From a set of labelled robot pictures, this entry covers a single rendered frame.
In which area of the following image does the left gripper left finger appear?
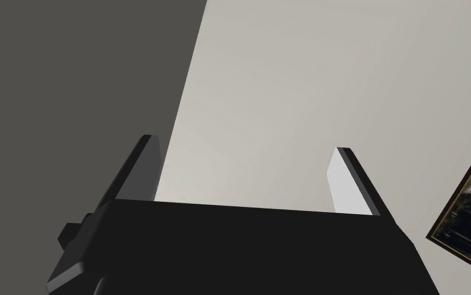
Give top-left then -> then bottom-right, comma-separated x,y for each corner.
97,134 -> 162,207

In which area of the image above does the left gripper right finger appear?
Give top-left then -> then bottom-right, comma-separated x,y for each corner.
326,146 -> 393,217

